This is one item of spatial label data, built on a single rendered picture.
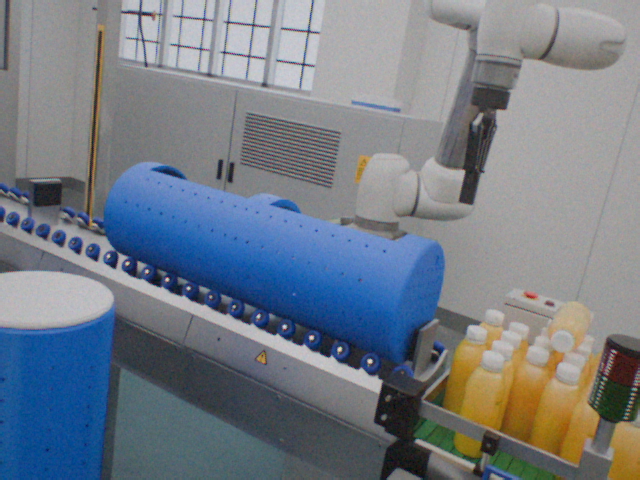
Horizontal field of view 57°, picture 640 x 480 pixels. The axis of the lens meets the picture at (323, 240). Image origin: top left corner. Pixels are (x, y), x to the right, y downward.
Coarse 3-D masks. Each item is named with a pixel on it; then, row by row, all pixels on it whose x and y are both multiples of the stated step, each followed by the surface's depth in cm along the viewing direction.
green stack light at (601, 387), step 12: (600, 384) 79; (612, 384) 78; (588, 396) 82; (600, 396) 79; (612, 396) 78; (624, 396) 77; (636, 396) 77; (600, 408) 79; (612, 408) 78; (624, 408) 78; (636, 408) 78; (624, 420) 78
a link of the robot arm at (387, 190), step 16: (384, 160) 193; (400, 160) 194; (368, 176) 195; (384, 176) 192; (400, 176) 193; (416, 176) 197; (368, 192) 195; (384, 192) 193; (400, 192) 194; (416, 192) 194; (368, 208) 196; (384, 208) 194; (400, 208) 195
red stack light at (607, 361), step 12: (600, 360) 80; (612, 360) 78; (624, 360) 77; (636, 360) 76; (600, 372) 79; (612, 372) 78; (624, 372) 77; (636, 372) 76; (624, 384) 77; (636, 384) 77
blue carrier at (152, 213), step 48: (144, 192) 155; (192, 192) 151; (144, 240) 154; (192, 240) 145; (240, 240) 139; (288, 240) 134; (336, 240) 130; (384, 240) 128; (240, 288) 141; (288, 288) 132; (336, 288) 126; (384, 288) 121; (432, 288) 137; (336, 336) 133; (384, 336) 123
